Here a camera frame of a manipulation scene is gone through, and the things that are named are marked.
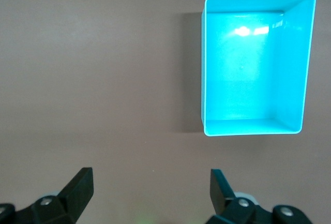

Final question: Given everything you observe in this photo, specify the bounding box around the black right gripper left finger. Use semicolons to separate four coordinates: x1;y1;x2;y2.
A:
0;167;94;224

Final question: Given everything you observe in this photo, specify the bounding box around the turquoise plastic bin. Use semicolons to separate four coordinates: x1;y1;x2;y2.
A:
199;0;317;137

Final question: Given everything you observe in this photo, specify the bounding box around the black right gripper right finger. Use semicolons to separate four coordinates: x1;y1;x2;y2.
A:
208;168;315;224

